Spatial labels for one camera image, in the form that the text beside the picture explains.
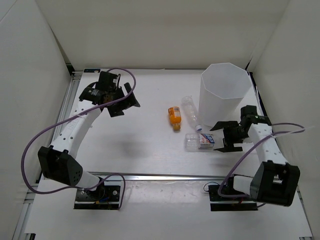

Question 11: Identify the small blue white sticker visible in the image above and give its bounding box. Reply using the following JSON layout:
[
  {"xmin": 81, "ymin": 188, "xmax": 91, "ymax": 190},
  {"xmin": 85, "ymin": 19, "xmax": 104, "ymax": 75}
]
[{"xmin": 83, "ymin": 68, "xmax": 101, "ymax": 73}]

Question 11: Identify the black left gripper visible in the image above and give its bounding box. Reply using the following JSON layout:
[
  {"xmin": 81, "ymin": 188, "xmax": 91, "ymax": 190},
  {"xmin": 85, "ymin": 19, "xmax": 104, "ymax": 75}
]
[{"xmin": 106, "ymin": 82, "xmax": 139, "ymax": 117}]

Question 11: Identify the white plastic bin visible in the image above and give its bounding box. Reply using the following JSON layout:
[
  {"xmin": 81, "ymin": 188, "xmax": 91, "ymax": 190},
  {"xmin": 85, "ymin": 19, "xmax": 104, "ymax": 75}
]
[{"xmin": 198, "ymin": 62, "xmax": 252, "ymax": 127}]

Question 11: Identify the clear bottle blue-white label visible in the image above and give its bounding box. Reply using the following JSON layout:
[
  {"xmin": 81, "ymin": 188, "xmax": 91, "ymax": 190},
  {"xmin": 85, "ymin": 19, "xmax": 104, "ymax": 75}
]
[{"xmin": 184, "ymin": 133, "xmax": 216, "ymax": 152}]

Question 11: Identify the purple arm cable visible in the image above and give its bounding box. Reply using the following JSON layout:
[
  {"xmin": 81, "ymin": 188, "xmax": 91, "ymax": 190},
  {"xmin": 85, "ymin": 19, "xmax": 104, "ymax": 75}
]
[
  {"xmin": 217, "ymin": 122, "xmax": 306, "ymax": 209},
  {"xmin": 20, "ymin": 68, "xmax": 137, "ymax": 210}
]

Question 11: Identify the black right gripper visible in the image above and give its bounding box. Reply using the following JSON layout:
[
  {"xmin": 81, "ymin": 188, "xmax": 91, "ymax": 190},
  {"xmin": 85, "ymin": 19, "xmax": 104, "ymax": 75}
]
[{"xmin": 211, "ymin": 121, "xmax": 250, "ymax": 153}]

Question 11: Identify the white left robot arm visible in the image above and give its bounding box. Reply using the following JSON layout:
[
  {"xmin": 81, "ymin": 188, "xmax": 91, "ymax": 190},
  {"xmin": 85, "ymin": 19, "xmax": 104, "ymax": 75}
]
[{"xmin": 38, "ymin": 70, "xmax": 140, "ymax": 200}]

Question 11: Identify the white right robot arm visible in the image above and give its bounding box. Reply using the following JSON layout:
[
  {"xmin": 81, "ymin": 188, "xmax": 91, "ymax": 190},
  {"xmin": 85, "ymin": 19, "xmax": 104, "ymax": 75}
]
[{"xmin": 212, "ymin": 105, "xmax": 301, "ymax": 207}]

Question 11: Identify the clear plastic bottle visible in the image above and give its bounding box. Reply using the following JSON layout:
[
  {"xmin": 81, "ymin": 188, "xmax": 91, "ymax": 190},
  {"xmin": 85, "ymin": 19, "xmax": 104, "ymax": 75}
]
[{"xmin": 181, "ymin": 96, "xmax": 203, "ymax": 132}]

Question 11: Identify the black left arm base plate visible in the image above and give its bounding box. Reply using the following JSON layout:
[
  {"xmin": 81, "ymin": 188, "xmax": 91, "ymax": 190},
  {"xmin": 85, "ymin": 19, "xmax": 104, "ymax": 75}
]
[{"xmin": 73, "ymin": 181, "xmax": 123, "ymax": 210}]

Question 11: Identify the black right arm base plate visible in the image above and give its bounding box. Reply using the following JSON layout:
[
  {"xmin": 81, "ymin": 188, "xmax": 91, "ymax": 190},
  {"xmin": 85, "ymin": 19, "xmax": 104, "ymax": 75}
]
[{"xmin": 203, "ymin": 181, "xmax": 258, "ymax": 212}]

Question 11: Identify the orange plastic bottle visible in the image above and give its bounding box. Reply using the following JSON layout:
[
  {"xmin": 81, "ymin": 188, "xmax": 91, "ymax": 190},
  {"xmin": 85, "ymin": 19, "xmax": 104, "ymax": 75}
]
[{"xmin": 168, "ymin": 106, "xmax": 182, "ymax": 131}]

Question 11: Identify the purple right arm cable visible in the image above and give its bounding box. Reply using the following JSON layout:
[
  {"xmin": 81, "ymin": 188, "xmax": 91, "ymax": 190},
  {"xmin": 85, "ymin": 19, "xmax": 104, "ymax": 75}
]
[{"xmin": 217, "ymin": 122, "xmax": 306, "ymax": 209}]

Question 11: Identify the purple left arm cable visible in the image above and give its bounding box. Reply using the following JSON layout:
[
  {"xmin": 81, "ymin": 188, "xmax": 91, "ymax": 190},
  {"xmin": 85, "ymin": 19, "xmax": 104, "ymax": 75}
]
[{"xmin": 20, "ymin": 68, "xmax": 137, "ymax": 210}]

